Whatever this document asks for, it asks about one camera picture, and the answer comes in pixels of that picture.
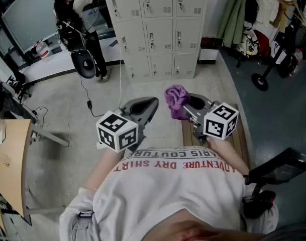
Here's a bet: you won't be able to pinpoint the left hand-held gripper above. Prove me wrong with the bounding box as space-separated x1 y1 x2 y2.
95 96 159 153

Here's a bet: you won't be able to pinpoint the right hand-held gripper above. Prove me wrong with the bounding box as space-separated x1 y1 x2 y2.
182 92 240 146

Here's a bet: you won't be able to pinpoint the purple cloth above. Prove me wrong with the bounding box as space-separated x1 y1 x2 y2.
164 84 191 121

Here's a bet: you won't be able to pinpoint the grey metal locker doors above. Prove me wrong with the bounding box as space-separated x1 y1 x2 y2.
101 0 209 83

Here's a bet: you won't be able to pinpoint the person's left forearm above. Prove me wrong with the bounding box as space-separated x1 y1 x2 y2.
83 148 126 192

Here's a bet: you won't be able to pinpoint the black screen on arm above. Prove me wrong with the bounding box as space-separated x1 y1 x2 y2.
242 147 306 220

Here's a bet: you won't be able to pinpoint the person's right forearm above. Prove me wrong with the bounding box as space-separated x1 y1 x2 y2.
207 136 251 178

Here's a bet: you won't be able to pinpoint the black stand with round base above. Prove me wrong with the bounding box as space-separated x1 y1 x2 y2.
251 46 289 92

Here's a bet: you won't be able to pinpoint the white box with brown lid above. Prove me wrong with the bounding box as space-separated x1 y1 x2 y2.
197 37 224 65

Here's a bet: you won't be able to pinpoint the person's white printed shirt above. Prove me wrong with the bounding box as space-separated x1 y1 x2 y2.
59 146 279 241

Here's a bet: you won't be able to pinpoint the black round padded seat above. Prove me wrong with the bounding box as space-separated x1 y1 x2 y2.
70 49 97 79

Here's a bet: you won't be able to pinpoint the red and white bag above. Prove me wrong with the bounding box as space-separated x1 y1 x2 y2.
239 30 270 59

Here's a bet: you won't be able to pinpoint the clear plastic bottle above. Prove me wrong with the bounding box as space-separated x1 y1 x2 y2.
291 48 303 74

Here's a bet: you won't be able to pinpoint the green hanging coat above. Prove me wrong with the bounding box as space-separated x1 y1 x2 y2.
216 0 252 49

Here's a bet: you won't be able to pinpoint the light wooden desk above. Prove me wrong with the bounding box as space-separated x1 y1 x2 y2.
0 119 33 218

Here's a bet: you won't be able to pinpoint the clear water jug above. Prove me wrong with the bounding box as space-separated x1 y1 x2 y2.
35 41 53 60

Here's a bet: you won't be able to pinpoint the black office chair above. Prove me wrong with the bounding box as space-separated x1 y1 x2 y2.
5 71 33 103

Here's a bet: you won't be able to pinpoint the white hanging garment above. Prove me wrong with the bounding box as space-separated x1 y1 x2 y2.
250 0 282 28

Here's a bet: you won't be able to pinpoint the large glass window panel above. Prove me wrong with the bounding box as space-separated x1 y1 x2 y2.
1 0 58 53

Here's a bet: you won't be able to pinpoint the black power adapter with cable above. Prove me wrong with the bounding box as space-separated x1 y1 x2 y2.
77 71 105 118

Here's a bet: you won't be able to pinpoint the white cable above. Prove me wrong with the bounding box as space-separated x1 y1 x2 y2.
117 58 125 108

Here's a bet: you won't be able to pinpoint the grey shoulder strap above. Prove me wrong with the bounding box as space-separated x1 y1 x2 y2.
71 210 95 241

